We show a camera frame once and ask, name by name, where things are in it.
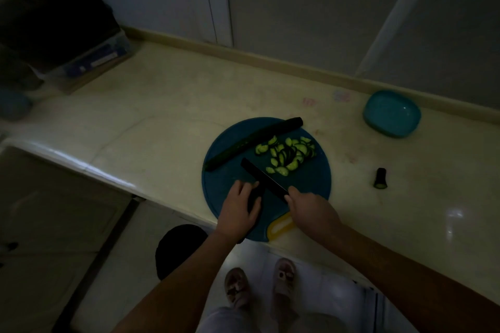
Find person's left forearm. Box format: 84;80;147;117
111;228;243;333

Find short cucumber piece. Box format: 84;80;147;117
247;187;263;215

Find person's slipper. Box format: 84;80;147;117
272;258;297;299
224;267;251;309

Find person's light shorts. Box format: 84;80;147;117
195;277;416;333

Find pile of cucumber slices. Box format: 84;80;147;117
255;135;317;177

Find round blue cutting board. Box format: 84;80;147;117
202;117;332;243

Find person's right hand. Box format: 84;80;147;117
284;186;343;243

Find black round stool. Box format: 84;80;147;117
155;224;210;281

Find blue and white box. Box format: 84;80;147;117
30;29;132;91

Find person's left slipper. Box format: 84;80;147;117
224;267;251;309

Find person's left hand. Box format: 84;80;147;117
216;180;263;244

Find person's right slipper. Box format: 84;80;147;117
272;258;297;299

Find person's right forearm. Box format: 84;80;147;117
327;223;500;333

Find long cucumber half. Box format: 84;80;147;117
203;117;304;172

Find teal plastic bowl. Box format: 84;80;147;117
362;89;422;138

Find black kitchen knife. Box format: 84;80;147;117
240;157;290;202

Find black bag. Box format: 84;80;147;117
0;0;122;78

